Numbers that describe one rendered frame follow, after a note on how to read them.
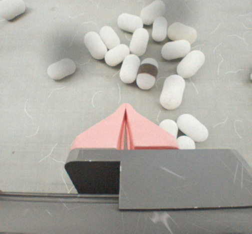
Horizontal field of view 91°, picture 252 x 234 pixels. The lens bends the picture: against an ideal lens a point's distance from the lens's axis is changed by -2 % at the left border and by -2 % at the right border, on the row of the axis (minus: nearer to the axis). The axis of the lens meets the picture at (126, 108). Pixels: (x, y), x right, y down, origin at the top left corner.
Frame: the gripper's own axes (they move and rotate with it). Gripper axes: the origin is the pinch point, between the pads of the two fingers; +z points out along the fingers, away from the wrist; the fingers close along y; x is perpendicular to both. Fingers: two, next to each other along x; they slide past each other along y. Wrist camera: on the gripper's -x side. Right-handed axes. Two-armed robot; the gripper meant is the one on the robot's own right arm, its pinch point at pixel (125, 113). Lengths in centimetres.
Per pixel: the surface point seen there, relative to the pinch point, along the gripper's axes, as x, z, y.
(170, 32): -6.2, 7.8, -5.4
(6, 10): -8.7, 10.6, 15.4
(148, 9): -8.4, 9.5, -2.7
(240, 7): -9.1, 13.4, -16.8
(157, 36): -5.7, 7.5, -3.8
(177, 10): -8.5, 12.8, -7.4
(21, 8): -8.8, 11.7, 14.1
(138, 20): -7.3, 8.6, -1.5
